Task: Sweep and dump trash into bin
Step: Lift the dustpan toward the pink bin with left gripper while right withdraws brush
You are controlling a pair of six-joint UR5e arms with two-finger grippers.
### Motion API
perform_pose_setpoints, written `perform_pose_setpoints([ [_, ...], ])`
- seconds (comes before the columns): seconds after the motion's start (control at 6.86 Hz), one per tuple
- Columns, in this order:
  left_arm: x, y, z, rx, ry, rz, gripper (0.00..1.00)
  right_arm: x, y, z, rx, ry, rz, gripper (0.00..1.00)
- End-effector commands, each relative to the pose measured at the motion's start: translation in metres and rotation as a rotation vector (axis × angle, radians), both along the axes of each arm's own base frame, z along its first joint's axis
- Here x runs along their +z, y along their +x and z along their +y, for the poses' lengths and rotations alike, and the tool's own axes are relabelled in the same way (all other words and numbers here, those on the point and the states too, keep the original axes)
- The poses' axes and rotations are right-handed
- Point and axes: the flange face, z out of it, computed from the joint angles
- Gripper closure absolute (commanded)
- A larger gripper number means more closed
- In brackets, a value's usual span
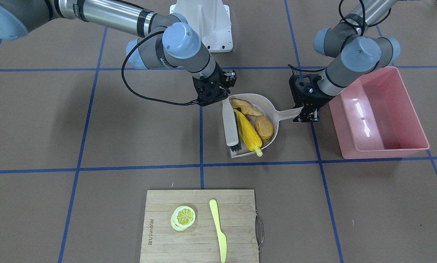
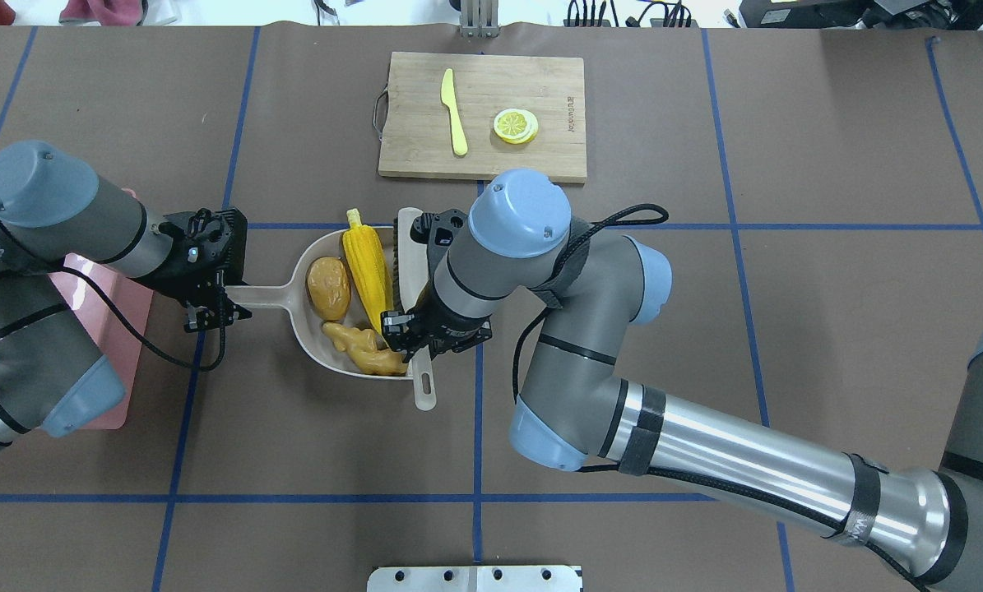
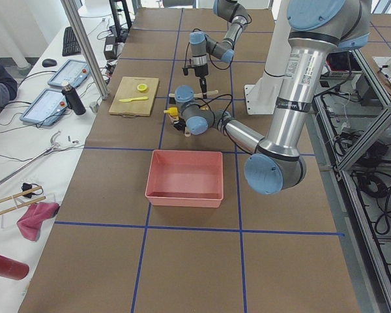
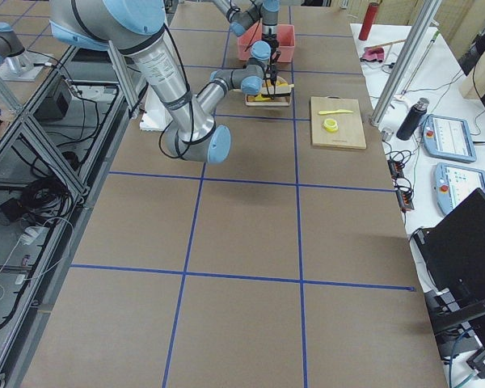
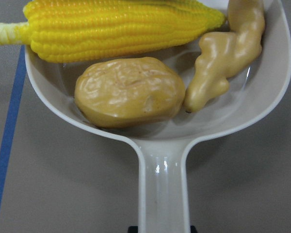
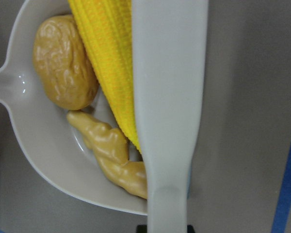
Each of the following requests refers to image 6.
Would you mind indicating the white hand brush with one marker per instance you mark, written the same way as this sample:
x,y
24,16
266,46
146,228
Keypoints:
x,y
169,46

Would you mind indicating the toy brown potato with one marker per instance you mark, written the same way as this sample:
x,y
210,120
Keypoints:
x,y
61,62

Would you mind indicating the white plastic dustpan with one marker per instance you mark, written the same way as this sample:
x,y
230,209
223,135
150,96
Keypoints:
x,y
53,148

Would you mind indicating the toy ginger root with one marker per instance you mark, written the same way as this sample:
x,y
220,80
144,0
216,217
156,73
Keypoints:
x,y
111,150

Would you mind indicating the yellow toy corn cob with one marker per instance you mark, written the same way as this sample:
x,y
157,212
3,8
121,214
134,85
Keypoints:
x,y
105,29

